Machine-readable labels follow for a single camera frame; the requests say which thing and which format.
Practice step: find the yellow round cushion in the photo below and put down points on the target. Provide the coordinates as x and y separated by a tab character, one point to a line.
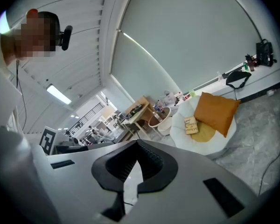
204	135

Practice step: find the person's cream printed T-shirt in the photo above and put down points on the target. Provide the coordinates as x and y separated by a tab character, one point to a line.
2	83

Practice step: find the small clear bottle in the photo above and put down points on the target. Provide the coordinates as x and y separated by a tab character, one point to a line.
219	75

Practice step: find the black waist bag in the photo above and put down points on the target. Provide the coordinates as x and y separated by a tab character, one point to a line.
238	76

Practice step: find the light wooden desk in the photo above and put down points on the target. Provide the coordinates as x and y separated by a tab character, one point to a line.
140	115

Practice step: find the white plastic bag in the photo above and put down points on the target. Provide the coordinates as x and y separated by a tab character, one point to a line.
169	98

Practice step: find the black head camera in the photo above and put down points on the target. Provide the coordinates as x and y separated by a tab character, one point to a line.
66	37

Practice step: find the clear plastic water bottle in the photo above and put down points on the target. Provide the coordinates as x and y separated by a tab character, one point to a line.
156	116

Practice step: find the green bottle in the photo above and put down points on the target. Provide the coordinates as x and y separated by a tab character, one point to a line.
245	66

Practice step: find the yellow book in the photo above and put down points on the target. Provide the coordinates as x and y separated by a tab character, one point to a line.
191	126

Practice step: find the green cup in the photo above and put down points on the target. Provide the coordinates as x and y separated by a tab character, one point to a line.
192	93

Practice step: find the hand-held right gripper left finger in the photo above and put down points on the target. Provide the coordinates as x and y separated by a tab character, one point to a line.
84	183

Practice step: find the dark drink bottle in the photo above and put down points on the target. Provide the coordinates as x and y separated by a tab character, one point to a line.
252	64

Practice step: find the orange pillow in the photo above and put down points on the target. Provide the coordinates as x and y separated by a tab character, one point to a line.
214	113

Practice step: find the white window sill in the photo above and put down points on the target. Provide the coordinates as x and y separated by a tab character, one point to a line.
259	74

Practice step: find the black metal railing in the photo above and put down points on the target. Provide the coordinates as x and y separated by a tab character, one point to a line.
88	115

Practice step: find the white round low table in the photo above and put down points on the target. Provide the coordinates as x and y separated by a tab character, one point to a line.
165	126

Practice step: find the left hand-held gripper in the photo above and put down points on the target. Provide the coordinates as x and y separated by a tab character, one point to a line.
47	140

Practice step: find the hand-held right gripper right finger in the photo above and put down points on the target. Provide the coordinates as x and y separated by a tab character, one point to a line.
189	195

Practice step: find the person's head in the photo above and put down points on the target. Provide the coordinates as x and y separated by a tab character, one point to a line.
32	41

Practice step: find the rectangular ceiling light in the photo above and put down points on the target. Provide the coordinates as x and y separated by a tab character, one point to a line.
58	94

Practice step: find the wide pale roller blind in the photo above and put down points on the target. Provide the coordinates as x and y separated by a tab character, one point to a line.
189	31

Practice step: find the blue red snack packet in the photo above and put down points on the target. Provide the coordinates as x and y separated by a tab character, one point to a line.
159	108

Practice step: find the narrow pale roller blind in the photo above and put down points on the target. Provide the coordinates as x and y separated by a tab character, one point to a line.
135	73

